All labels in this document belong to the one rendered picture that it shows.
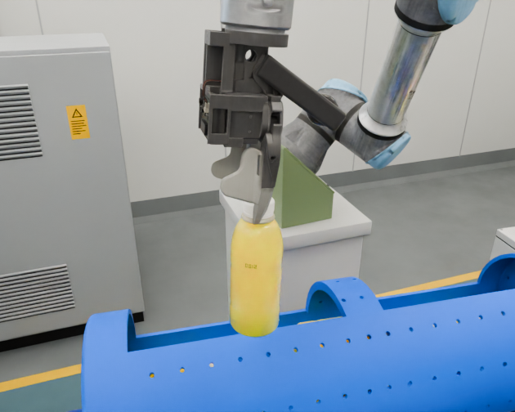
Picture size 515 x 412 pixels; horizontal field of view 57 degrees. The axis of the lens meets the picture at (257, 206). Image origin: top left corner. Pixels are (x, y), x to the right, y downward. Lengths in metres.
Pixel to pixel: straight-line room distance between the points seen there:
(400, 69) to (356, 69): 2.96
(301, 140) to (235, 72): 0.68
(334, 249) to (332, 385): 0.55
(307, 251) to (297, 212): 0.11
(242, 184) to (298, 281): 0.75
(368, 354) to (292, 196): 0.49
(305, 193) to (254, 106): 0.68
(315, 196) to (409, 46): 0.42
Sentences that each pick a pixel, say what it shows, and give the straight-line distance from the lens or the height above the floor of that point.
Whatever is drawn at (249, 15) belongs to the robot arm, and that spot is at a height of 1.68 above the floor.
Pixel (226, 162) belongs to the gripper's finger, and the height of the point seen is 1.51.
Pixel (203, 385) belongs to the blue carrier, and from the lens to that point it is 0.72.
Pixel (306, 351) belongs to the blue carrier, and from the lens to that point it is 0.75.
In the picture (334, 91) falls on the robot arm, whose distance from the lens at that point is 1.22.
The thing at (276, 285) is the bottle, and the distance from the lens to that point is 0.61.
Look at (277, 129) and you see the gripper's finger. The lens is 0.51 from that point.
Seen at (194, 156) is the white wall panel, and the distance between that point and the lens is 3.66.
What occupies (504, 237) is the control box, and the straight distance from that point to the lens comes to 1.41.
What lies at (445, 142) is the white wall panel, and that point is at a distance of 4.75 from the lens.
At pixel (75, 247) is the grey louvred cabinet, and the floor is 0.55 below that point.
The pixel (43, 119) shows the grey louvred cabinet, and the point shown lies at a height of 1.17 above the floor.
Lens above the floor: 1.72
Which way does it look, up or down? 26 degrees down
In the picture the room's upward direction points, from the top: straight up
